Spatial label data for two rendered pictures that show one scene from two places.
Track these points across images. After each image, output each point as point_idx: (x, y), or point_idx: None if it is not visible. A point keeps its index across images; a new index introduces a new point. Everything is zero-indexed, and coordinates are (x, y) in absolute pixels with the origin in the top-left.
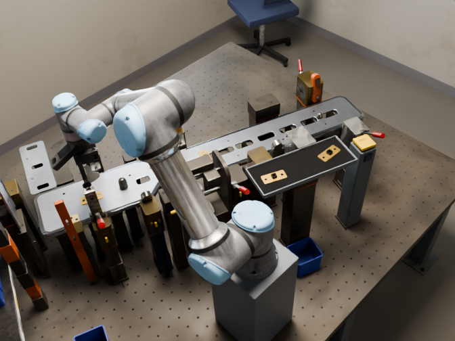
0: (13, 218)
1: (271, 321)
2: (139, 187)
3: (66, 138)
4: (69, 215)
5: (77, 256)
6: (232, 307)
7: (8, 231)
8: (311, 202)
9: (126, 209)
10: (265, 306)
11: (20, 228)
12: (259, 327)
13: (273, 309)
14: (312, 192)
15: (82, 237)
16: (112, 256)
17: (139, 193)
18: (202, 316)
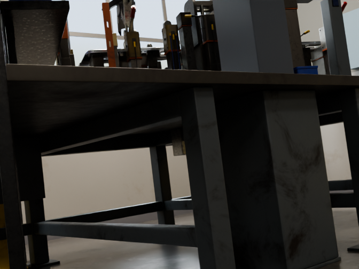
0: (68, 36)
1: (270, 43)
2: (162, 51)
3: None
4: (110, 17)
5: (109, 65)
6: (234, 31)
7: (60, 58)
8: (298, 31)
9: (150, 49)
10: (259, 6)
11: (70, 48)
12: (258, 33)
13: (268, 25)
14: (296, 19)
15: (115, 53)
16: (137, 68)
17: (162, 49)
18: None
